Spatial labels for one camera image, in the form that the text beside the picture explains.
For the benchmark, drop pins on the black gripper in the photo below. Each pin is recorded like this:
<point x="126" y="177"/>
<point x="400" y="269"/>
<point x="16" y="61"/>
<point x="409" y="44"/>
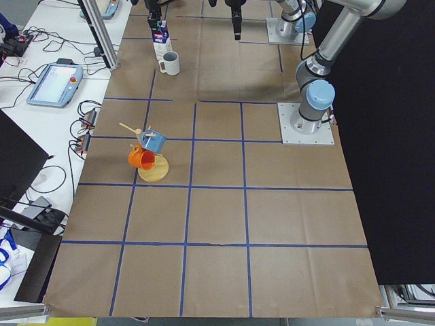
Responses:
<point x="151" y="5"/>
<point x="234" y="7"/>

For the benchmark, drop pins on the blue white milk carton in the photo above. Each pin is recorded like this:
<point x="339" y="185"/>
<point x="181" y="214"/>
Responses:
<point x="161" y="39"/>

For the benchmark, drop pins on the white mug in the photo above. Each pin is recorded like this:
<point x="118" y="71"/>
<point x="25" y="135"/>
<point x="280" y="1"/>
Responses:
<point x="169" y="63"/>

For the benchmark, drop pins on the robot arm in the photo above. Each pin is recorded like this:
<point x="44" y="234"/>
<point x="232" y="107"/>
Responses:
<point x="317" y="93"/>
<point x="293" y="12"/>

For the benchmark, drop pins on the teach pendant on bench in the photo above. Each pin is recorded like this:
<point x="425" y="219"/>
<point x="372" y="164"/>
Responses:
<point x="107" y="8"/>

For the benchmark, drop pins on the orange mug on stand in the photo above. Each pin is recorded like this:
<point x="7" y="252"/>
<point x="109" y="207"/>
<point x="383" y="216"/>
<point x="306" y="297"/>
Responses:
<point x="141" y="158"/>

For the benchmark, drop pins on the wooden mug tree stand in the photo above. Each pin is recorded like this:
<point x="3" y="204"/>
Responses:
<point x="161" y="167"/>

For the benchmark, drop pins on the black monitor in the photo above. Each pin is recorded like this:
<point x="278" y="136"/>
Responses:
<point x="21" y="161"/>

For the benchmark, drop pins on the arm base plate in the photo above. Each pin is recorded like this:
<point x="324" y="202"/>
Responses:
<point x="282" y="32"/>
<point x="290" y="134"/>

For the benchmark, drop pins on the aluminium frame post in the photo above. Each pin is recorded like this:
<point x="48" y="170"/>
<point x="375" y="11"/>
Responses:
<point x="99" y="32"/>

